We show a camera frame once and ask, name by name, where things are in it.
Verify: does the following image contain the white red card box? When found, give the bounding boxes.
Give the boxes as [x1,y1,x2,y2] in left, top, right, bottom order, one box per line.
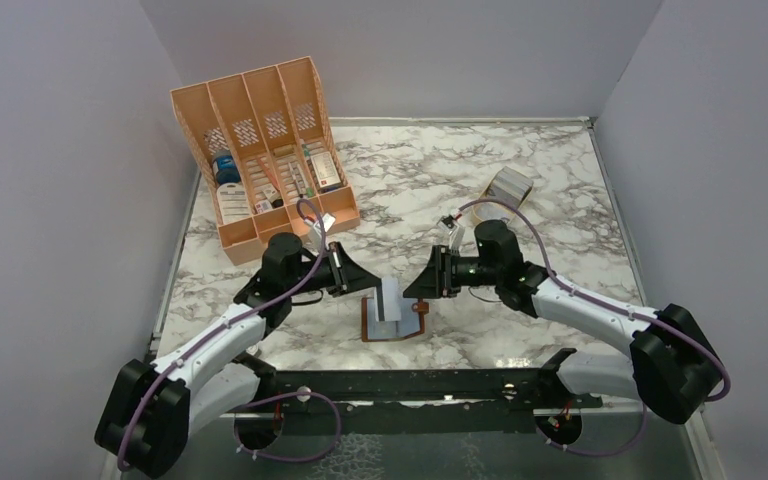
[310,151,343,192]

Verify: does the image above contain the brown leather card holder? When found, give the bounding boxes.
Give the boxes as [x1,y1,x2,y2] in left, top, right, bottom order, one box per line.
[361,297,430,343]

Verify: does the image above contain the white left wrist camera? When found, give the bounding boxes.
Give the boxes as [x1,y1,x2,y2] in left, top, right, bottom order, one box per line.
[309,213,336,235]

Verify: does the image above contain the beige oval card tray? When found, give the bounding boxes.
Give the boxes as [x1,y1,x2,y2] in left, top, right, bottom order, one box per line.
[471,195,526,224]

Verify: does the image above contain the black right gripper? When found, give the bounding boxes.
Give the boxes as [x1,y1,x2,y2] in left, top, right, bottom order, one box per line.
[403,244,501,299]

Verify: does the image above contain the orange plastic desk organizer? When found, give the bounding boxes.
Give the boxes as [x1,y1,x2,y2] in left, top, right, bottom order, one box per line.
[170,57,360,265]

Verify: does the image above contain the black metal mounting rail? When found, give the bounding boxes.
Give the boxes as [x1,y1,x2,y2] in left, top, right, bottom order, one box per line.
[234,368,602,436]

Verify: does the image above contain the blue round tape roll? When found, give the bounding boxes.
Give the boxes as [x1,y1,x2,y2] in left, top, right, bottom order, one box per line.
[213,152,241,186]

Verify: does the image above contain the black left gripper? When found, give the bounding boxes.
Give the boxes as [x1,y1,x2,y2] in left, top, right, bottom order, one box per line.
[286,241,382,298]

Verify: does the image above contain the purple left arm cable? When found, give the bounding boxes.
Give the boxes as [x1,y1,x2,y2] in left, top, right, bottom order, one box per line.
[115,197,344,473]

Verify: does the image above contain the white label packet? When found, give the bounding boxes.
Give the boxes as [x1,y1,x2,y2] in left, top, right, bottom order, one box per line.
[216,183,251,225]

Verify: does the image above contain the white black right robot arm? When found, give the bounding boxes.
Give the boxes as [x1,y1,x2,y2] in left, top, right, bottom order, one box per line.
[403,220,729,424]

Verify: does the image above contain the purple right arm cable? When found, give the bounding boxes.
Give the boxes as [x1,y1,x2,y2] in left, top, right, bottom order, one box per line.
[456,198,732,458]

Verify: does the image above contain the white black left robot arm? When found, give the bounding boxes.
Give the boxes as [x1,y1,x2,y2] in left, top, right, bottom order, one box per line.
[94,233,382,479]

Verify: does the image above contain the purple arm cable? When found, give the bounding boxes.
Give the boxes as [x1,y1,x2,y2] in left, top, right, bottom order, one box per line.
[115,197,344,473]
[456,198,732,458]

